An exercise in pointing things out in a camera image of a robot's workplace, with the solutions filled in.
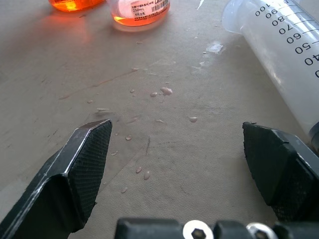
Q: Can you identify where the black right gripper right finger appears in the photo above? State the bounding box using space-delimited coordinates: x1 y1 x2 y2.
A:
242 121 319 222

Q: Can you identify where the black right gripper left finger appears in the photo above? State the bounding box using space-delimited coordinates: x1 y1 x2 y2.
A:
0 119 113 239

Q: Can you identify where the plain beaker with orange liquid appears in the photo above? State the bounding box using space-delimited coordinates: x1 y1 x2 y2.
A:
48 0 105 12

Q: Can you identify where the labelled beaker with orange liquid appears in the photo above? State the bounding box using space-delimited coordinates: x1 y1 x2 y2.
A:
106 0 170 27

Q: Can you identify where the large clear plastic syringe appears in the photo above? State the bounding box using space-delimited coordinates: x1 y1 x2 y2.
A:
221 0 319 151

